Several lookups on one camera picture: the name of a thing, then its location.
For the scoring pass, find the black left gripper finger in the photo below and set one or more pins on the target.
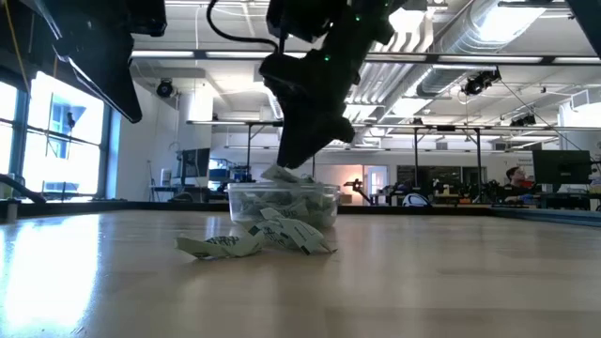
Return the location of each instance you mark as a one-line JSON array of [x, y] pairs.
[[108, 75]]

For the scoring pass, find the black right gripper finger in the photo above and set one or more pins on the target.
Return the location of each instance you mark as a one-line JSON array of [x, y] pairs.
[[298, 145], [340, 131]]

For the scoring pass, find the green white stevia packet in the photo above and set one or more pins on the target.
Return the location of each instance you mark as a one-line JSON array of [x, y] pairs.
[[253, 204], [220, 246], [279, 174], [312, 209], [267, 235], [303, 235], [272, 213]]

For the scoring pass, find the black background robot arm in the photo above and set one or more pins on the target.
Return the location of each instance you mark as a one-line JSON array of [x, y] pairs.
[[359, 190]]

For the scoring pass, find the clear plastic bin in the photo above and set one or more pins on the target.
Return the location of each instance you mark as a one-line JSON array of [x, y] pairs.
[[328, 188]]

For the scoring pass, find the white LED light strip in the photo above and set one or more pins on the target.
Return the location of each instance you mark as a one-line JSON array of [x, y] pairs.
[[399, 57], [490, 59], [239, 55], [162, 54], [577, 60]]

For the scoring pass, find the large glass window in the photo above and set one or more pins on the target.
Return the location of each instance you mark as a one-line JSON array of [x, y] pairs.
[[61, 159]]

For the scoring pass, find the blue white soccer ball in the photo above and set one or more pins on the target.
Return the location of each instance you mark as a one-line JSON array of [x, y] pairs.
[[415, 201]]

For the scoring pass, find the black computer monitor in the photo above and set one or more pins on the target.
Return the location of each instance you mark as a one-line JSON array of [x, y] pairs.
[[196, 162], [561, 166]]

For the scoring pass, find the small white box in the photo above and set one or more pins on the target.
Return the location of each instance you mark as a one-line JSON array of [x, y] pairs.
[[166, 176]]

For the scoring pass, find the white ceiling light panel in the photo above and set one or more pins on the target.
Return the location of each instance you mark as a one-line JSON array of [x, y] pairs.
[[406, 21]]

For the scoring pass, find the dark office desk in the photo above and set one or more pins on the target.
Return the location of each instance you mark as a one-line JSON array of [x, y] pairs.
[[180, 192]]

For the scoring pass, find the black slanted strut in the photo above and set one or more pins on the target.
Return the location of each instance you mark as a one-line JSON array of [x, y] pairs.
[[19, 188]]

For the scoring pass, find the person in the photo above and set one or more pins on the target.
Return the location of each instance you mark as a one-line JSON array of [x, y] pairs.
[[516, 180]]

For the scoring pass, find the black metal rig frame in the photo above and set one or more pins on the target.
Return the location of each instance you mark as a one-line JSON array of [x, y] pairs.
[[249, 150], [416, 159]]

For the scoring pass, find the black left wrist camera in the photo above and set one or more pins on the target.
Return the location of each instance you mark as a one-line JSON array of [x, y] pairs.
[[146, 18]]

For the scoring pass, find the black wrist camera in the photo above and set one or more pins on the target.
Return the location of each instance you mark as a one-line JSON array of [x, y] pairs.
[[146, 18], [305, 19]]

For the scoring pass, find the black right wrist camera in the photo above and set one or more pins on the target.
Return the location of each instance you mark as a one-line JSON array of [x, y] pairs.
[[305, 19]]

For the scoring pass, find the white ribbed ceiling duct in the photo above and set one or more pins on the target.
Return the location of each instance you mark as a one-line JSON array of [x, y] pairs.
[[399, 70]]

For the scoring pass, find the black overhead frame bar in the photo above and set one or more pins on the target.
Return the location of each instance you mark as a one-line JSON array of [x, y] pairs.
[[199, 54]]

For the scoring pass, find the silver ventilation duct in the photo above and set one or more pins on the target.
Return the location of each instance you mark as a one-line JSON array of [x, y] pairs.
[[451, 42]]

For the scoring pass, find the short grey post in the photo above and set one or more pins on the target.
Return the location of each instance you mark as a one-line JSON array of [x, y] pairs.
[[12, 210]]

